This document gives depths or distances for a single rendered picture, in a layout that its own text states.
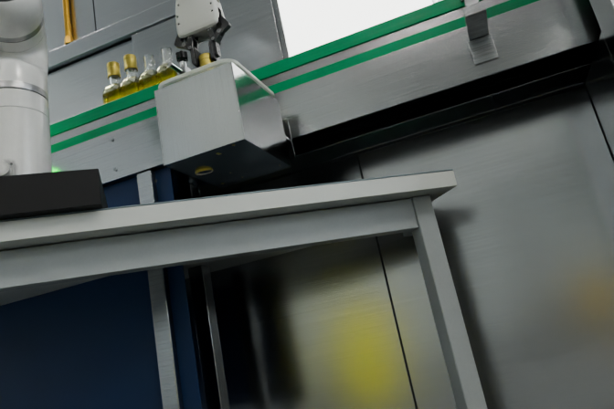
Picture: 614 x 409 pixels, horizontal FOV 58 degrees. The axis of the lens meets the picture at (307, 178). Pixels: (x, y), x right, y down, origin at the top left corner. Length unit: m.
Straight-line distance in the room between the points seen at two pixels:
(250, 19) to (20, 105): 0.78
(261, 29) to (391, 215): 0.75
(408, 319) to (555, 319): 0.31
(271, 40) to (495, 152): 0.67
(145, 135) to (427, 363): 0.83
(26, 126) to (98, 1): 1.04
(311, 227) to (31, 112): 0.53
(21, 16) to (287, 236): 0.62
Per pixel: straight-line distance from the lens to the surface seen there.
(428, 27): 1.30
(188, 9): 1.28
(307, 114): 1.27
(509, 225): 1.34
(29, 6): 1.16
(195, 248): 0.98
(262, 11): 1.65
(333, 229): 1.04
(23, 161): 1.05
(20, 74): 1.12
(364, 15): 1.53
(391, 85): 1.23
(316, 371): 1.42
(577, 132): 1.39
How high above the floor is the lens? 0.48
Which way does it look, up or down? 16 degrees up
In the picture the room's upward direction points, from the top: 12 degrees counter-clockwise
